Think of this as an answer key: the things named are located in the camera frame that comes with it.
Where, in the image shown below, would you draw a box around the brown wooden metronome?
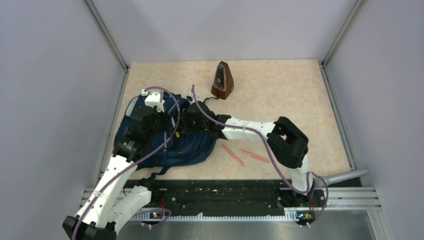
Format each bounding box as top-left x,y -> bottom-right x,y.
211,61 -> 235,100

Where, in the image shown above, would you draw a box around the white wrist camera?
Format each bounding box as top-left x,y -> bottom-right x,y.
141,89 -> 165,113
186,95 -> 195,104

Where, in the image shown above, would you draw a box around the navy blue student backpack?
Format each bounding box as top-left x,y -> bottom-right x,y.
112,92 -> 217,180

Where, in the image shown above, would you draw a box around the pink pen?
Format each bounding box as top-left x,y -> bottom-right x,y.
222,144 -> 245,167
240,150 -> 270,163

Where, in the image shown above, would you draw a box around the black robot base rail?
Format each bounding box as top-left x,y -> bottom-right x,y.
123,178 -> 327,221

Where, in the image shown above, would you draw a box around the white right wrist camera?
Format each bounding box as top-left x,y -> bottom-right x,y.
186,95 -> 195,104

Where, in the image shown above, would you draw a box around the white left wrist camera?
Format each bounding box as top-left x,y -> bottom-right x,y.
141,89 -> 165,113

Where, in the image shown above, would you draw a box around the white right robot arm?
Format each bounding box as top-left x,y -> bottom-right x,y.
177,102 -> 314,206

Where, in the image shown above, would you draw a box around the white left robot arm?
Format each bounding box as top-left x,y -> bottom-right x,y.
62,105 -> 171,240

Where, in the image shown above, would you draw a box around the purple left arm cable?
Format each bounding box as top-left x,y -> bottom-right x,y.
71,86 -> 181,240

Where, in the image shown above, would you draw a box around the grey metal tube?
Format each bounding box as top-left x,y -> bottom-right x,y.
313,169 -> 368,188

